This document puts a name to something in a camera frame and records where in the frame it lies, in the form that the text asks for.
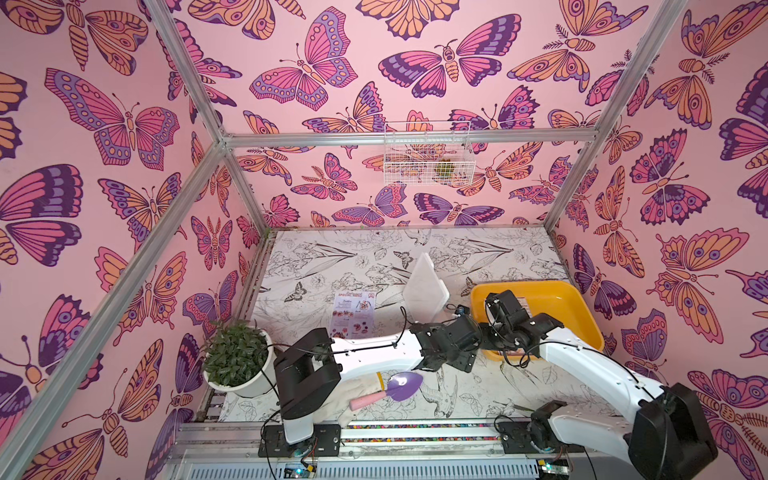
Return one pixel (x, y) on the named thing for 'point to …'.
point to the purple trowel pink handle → (399, 387)
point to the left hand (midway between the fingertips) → (467, 352)
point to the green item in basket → (445, 168)
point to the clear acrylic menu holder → (425, 294)
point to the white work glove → (338, 408)
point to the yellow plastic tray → (554, 299)
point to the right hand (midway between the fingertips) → (480, 336)
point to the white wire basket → (428, 153)
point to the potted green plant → (240, 357)
